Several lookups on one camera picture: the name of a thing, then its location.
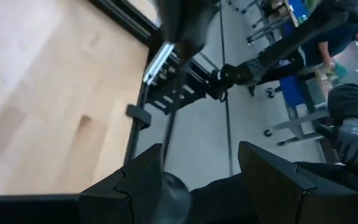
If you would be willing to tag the black slotted metal frame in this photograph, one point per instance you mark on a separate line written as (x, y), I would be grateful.
(197, 84)

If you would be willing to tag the person's hand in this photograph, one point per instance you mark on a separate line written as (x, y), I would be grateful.
(353, 140)

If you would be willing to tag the black candlestick holder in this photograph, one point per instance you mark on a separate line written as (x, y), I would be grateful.
(179, 21)

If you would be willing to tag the person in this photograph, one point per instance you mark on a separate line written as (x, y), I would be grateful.
(350, 102)
(337, 37)

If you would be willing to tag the blue panel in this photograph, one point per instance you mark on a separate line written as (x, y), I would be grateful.
(292, 91)

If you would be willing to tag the silver metal bracket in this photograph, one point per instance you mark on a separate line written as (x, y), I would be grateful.
(158, 62)

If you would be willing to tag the black table edge rail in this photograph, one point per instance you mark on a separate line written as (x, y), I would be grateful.
(129, 21)

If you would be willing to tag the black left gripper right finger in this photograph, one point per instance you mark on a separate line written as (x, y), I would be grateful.
(278, 193)

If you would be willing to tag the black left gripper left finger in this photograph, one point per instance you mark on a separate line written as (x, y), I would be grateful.
(104, 208)

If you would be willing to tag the grey desk leg with casters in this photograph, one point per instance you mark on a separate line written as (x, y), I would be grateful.
(266, 29)
(300, 123)

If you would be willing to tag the black table clamp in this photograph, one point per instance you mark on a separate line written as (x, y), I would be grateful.
(138, 116)

